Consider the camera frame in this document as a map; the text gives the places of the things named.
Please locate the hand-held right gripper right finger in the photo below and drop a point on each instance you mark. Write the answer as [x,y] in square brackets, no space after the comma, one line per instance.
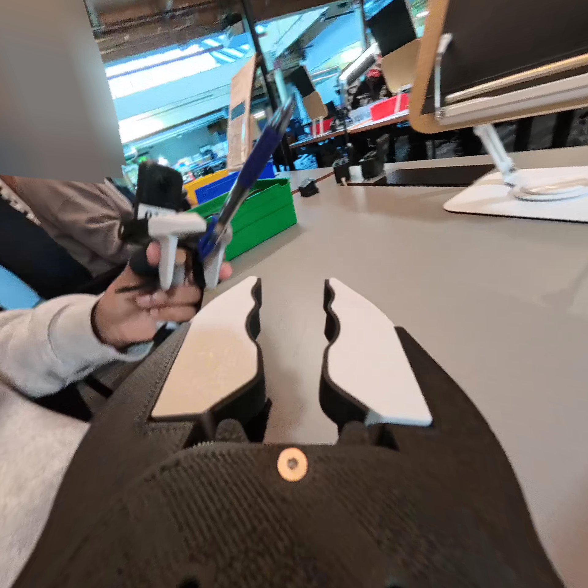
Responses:
[372,367]

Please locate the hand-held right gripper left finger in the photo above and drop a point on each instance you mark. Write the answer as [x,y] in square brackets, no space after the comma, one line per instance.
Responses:
[216,358]

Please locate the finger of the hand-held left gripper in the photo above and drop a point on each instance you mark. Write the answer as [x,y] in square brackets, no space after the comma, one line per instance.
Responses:
[174,225]
[216,266]

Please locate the blue pen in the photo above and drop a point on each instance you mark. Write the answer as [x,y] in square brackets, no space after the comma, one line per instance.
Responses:
[250,170]

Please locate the person's left forearm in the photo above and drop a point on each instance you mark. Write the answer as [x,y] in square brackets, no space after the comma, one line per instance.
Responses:
[46,344]

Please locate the grey desk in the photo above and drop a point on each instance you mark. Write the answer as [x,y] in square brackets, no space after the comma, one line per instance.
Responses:
[413,275]

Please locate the person's left hand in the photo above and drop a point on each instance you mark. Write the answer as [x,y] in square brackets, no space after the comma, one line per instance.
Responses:
[138,312]

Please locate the yellow storage bin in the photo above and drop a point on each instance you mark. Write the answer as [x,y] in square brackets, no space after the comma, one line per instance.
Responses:
[202,181]

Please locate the blue storage bin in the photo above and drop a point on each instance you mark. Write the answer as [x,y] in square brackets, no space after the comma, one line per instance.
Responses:
[220,186]

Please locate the green storage bin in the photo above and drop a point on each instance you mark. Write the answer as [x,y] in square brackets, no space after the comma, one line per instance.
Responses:
[266,216]

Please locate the cardboard panel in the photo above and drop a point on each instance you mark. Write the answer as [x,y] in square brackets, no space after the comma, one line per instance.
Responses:
[241,119]

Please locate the small black power adapter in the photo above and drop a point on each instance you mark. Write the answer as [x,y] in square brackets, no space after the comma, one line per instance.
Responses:
[308,188]

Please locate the black charger with white plug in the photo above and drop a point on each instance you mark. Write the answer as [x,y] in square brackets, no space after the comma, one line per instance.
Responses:
[342,172]

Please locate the black pole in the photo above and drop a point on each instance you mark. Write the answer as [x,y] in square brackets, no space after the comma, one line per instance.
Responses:
[257,46]

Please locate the red storage bin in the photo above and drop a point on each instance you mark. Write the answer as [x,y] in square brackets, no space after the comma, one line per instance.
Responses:
[390,108]
[321,126]

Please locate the black charging dock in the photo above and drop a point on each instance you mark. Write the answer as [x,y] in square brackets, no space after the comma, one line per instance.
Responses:
[374,160]

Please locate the white monitor stand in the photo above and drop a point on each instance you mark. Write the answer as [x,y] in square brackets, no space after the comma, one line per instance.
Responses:
[482,202]

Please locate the wood-framed monitor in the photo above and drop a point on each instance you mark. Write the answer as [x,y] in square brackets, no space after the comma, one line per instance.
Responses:
[505,41]

